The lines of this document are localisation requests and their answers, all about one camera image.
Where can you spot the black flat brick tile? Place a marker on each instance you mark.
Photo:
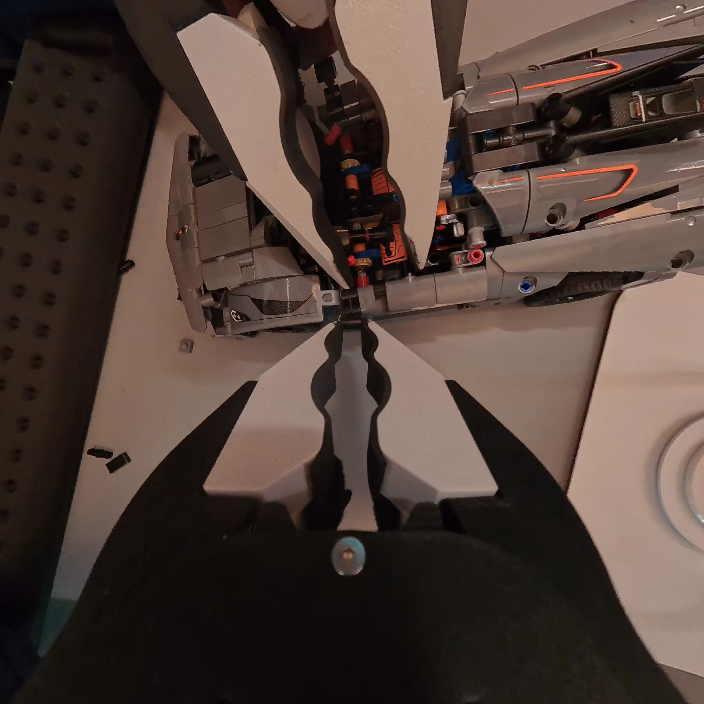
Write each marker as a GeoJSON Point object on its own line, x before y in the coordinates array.
{"type": "Point", "coordinates": [118, 462]}

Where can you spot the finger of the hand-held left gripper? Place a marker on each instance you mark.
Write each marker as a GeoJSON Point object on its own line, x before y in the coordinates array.
{"type": "Point", "coordinates": [236, 99]}
{"type": "Point", "coordinates": [407, 82]}

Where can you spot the white lamp base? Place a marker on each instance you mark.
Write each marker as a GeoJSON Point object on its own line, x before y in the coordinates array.
{"type": "Point", "coordinates": [621, 385]}

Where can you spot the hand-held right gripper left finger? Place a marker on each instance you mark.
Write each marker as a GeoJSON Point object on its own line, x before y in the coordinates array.
{"type": "Point", "coordinates": [264, 440]}

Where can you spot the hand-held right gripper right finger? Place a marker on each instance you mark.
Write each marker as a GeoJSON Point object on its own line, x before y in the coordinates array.
{"type": "Point", "coordinates": [434, 440]}

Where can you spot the long black brick pin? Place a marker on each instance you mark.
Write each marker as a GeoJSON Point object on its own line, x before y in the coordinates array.
{"type": "Point", "coordinates": [99, 453]}

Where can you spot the grey toy brick car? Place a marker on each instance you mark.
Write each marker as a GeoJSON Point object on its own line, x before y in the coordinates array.
{"type": "Point", "coordinates": [440, 289]}

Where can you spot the black dimpled mat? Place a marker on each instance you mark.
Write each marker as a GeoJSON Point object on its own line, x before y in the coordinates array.
{"type": "Point", "coordinates": [49, 275]}

